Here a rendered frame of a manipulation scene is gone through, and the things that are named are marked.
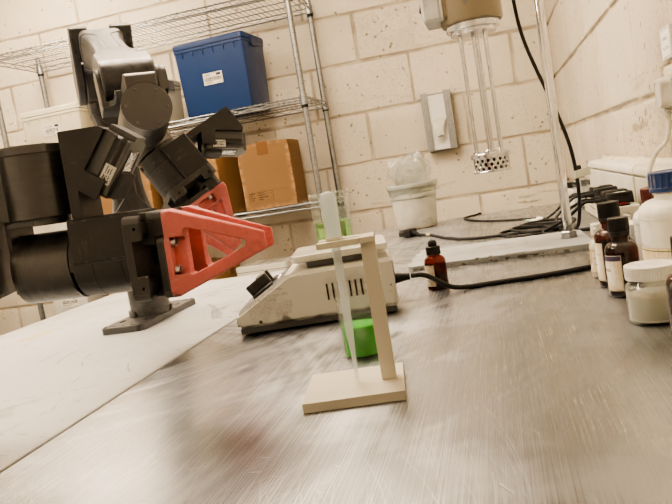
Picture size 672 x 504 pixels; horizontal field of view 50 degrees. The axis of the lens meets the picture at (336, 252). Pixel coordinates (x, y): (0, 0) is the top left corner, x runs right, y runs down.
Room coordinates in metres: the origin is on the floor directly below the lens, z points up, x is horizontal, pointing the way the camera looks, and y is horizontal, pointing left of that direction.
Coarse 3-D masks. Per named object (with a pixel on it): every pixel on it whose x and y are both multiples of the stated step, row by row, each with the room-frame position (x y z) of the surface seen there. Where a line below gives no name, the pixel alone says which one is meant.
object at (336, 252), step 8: (336, 248) 0.56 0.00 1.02; (336, 256) 0.56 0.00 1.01; (336, 264) 0.57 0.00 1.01; (336, 272) 0.57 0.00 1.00; (344, 280) 0.57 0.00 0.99; (344, 288) 0.56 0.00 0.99; (344, 296) 0.56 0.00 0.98; (344, 304) 0.56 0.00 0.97; (344, 312) 0.57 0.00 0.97; (344, 320) 0.57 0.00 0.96; (352, 328) 0.57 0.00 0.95; (352, 336) 0.57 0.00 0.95; (352, 344) 0.57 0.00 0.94; (352, 352) 0.57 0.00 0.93; (352, 360) 0.57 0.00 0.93
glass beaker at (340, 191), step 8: (344, 184) 0.94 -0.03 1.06; (320, 192) 0.95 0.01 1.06; (336, 192) 0.90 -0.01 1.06; (344, 192) 0.91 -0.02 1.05; (312, 200) 0.91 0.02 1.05; (336, 200) 0.90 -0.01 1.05; (344, 200) 0.91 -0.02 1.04; (312, 208) 0.92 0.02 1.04; (320, 208) 0.91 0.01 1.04; (344, 208) 0.91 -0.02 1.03; (312, 216) 0.92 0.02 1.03; (320, 216) 0.91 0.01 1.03; (344, 216) 0.91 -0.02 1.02; (320, 224) 0.91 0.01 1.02; (344, 224) 0.91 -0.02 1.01; (320, 232) 0.91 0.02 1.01; (344, 232) 0.91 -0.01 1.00; (352, 232) 0.92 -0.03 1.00
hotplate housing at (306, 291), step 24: (312, 264) 0.88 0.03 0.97; (360, 264) 0.86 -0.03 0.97; (384, 264) 0.85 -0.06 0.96; (288, 288) 0.86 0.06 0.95; (312, 288) 0.86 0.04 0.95; (336, 288) 0.86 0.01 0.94; (360, 288) 0.86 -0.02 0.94; (384, 288) 0.85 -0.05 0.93; (240, 312) 0.87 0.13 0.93; (264, 312) 0.86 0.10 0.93; (288, 312) 0.86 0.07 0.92; (312, 312) 0.86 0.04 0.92; (336, 312) 0.86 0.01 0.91
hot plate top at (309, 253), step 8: (376, 240) 0.90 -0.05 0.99; (384, 240) 0.89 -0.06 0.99; (304, 248) 0.95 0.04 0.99; (312, 248) 0.94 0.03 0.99; (344, 248) 0.87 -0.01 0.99; (352, 248) 0.86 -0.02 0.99; (360, 248) 0.86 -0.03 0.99; (384, 248) 0.86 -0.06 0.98; (296, 256) 0.87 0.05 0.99; (304, 256) 0.86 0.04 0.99; (312, 256) 0.86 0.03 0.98; (320, 256) 0.86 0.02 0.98; (328, 256) 0.86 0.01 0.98
